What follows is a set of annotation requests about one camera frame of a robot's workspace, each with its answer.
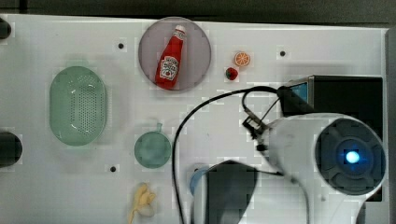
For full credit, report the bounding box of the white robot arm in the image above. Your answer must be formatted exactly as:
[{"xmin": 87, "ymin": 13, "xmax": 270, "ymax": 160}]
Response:
[{"xmin": 191, "ymin": 113, "xmax": 387, "ymax": 224}]

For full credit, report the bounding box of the red strawberry toy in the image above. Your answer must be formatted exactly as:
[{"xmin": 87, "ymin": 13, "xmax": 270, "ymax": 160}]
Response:
[{"xmin": 225, "ymin": 67, "xmax": 239, "ymax": 80}]

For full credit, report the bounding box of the red ketchup bottle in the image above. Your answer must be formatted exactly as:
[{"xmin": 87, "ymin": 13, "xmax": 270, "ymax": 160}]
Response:
[{"xmin": 155, "ymin": 25, "xmax": 186, "ymax": 90}]

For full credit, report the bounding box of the grey round plate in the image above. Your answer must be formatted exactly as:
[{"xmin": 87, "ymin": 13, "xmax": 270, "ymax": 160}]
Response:
[{"xmin": 138, "ymin": 17, "xmax": 212, "ymax": 91}]

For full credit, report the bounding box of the green metal cup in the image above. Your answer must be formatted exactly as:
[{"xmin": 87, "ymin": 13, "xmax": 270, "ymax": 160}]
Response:
[{"xmin": 134, "ymin": 122, "xmax": 172, "ymax": 169}]

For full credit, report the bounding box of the blue bowl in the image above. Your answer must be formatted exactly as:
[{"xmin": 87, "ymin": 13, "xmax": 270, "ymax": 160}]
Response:
[{"xmin": 189, "ymin": 164, "xmax": 209, "ymax": 194}]

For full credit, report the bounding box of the orange slice toy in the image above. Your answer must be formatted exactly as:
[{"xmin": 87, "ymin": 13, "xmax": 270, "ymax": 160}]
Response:
[{"xmin": 233, "ymin": 51, "xmax": 250, "ymax": 67}]

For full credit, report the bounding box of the peeled banana toy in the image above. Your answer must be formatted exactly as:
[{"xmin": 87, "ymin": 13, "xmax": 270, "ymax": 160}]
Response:
[{"xmin": 128, "ymin": 183, "xmax": 156, "ymax": 224}]

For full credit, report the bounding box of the green oval colander basket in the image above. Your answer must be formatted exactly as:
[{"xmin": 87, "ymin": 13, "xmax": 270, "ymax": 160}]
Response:
[{"xmin": 49, "ymin": 66, "xmax": 107, "ymax": 147}]

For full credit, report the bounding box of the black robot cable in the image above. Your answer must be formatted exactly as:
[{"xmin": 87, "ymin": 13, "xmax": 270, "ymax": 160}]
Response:
[{"xmin": 171, "ymin": 85, "xmax": 280, "ymax": 224}]

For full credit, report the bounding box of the upper black cylinder post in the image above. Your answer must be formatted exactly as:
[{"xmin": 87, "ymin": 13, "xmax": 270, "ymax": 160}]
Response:
[{"xmin": 0, "ymin": 19, "xmax": 12, "ymax": 40}]

